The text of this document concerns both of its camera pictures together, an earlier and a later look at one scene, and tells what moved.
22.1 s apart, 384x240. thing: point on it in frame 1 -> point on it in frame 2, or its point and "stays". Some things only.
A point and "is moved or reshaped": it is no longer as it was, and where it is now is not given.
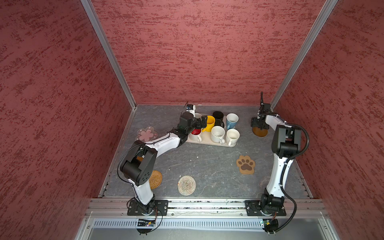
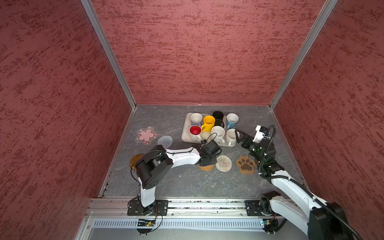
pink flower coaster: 146,135 stays
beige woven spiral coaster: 186,185 -> 224,163
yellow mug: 210,122 stays
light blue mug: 231,120 stays
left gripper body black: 193,126 -> 212,160
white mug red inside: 194,136 stays
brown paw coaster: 246,165 stays
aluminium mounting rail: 96,207 stays
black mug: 218,116 stays
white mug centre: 217,133 stays
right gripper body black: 258,122 -> 253,148
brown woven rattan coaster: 155,179 is moved or reshaped
